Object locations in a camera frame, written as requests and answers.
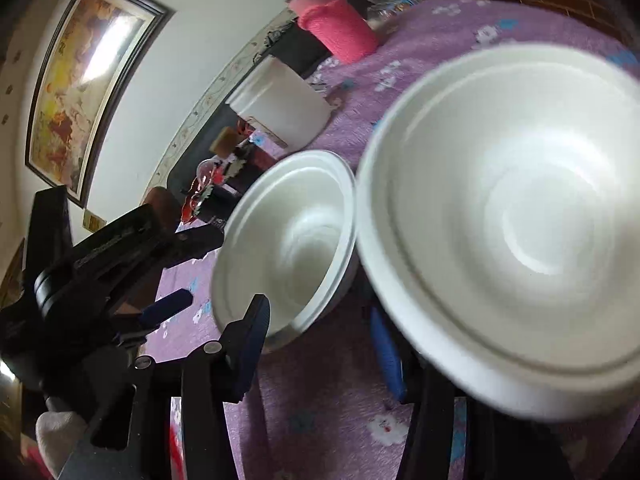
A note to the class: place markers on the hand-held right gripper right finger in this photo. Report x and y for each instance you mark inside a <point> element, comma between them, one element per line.
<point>387,355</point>

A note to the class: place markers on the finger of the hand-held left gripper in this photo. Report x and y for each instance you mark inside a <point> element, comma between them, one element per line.
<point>200,245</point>
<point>167,305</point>

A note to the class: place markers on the brown upholstered chair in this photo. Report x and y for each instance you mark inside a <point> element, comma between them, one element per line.
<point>162,207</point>

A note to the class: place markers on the printed plastic bag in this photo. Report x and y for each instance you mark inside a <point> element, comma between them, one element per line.
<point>390,7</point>

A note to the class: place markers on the white plastic jar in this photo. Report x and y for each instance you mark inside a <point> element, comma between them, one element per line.
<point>285,100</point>

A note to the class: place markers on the framed wall painting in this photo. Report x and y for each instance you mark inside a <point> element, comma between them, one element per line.
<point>85,85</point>

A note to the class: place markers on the person's left hand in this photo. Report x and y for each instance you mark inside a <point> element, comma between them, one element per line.
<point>60,440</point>

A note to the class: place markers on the pink thermos with knit sleeve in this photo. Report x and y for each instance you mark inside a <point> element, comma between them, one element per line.
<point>335,25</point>

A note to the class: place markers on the white disposable bowl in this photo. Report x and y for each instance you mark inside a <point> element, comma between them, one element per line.
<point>290,240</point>
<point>500,210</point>

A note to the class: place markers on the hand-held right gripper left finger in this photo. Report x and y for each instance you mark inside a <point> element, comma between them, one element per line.
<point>250,355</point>

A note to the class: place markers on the brown capped bottle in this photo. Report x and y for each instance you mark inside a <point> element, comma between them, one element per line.
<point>227,141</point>

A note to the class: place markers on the yellow wall sticker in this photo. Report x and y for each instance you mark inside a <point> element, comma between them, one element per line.
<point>94,221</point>

